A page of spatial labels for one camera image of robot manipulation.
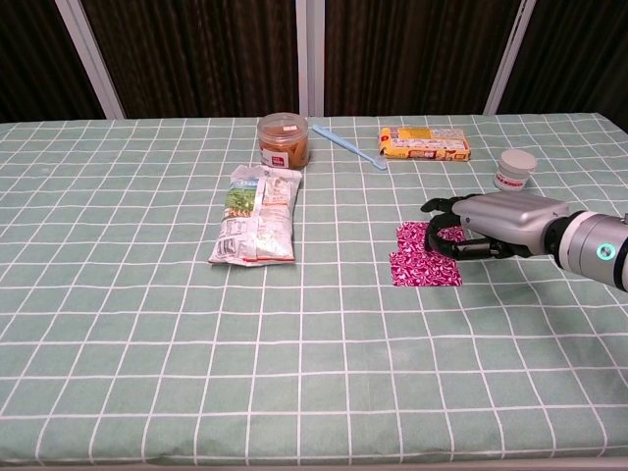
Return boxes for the light blue toothbrush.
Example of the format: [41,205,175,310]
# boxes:
[311,124,390,172]

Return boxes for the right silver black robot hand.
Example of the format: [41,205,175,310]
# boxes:
[420,191,573,261]

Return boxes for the yellow snack box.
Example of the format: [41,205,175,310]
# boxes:
[378,126,474,164]

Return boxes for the white metal partition post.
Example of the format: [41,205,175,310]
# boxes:
[295,0,326,119]
[53,0,127,120]
[483,0,537,116]

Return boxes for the white green snack bag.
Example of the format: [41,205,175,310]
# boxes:
[207,163,304,268]

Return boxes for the dark brown curtain panel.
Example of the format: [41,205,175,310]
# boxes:
[496,0,628,130]
[80,0,300,119]
[323,0,517,118]
[0,0,107,124]

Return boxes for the green white checked tablecloth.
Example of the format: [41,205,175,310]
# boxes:
[0,113,628,465]

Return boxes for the clear plastic jar brown snacks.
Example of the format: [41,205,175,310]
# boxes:
[257,112,311,172]

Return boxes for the small white lidded jar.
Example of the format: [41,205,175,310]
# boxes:
[492,148,538,194]

